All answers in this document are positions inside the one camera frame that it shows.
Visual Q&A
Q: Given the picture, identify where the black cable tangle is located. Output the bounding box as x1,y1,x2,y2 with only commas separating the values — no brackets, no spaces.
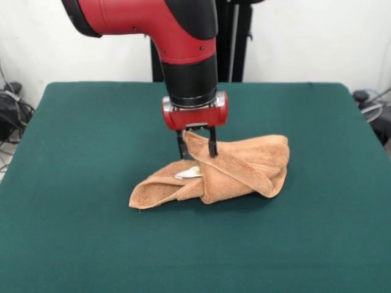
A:
352,87,391,148
0,81,37,146

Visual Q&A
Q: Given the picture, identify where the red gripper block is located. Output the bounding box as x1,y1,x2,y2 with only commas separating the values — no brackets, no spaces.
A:
162,91,228,161

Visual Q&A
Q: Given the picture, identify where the tan terry towel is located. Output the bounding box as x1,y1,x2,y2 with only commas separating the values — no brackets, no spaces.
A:
128,131,290,210

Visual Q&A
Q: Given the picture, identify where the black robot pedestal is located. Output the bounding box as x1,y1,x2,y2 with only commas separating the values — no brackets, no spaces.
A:
150,0,254,83

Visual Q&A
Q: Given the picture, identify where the dark green table cloth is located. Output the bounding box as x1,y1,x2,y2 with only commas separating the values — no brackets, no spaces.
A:
0,81,391,293

